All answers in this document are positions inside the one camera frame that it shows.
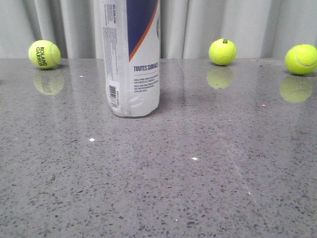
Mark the white blue tennis ball can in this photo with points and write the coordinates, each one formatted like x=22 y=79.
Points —
x=131 y=45

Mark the Wilson tennis ball at back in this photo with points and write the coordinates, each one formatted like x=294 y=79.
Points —
x=222 y=52

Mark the Roland Garros tennis ball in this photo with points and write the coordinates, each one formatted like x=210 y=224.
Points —
x=44 y=54

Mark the plain tennis ball far right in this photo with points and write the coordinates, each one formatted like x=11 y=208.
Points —
x=301 y=59

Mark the grey pleated curtain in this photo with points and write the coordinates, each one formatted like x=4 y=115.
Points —
x=258 y=28

